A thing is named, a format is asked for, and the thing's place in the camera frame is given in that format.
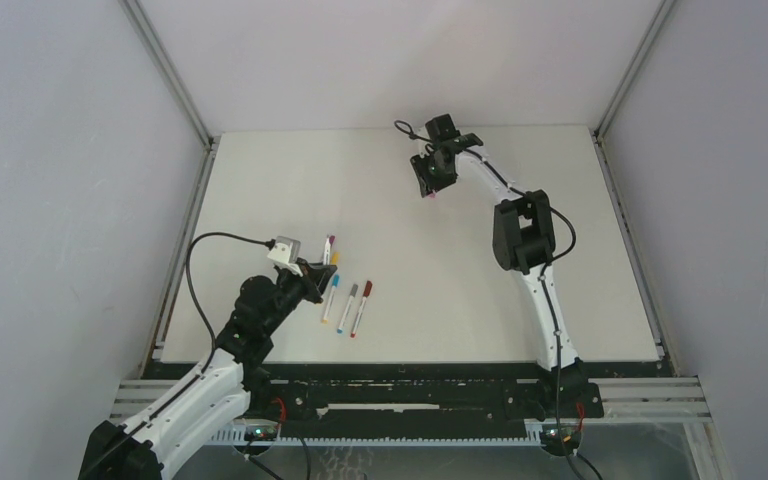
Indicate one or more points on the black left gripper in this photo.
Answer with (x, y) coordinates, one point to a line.
(308, 280)

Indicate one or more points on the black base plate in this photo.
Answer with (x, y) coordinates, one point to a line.
(414, 401)

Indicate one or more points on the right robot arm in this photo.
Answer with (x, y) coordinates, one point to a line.
(528, 237)

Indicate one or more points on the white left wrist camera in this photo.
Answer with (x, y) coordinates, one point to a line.
(283, 254)

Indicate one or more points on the blue white pen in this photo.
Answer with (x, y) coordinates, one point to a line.
(345, 313)

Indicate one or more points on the aluminium frame rail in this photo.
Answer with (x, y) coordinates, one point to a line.
(138, 16)
(699, 432)

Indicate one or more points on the grey white pen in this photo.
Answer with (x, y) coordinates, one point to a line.
(326, 258)

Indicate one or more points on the red white pen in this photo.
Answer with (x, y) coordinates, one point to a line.
(358, 317)

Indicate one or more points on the yellow white pen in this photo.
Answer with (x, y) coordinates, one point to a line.
(328, 303)

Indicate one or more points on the right aluminium frame rail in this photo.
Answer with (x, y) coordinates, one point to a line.
(699, 432)

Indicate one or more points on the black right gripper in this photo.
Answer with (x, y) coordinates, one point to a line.
(431, 183)

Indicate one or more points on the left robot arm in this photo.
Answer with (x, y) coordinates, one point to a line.
(159, 440)

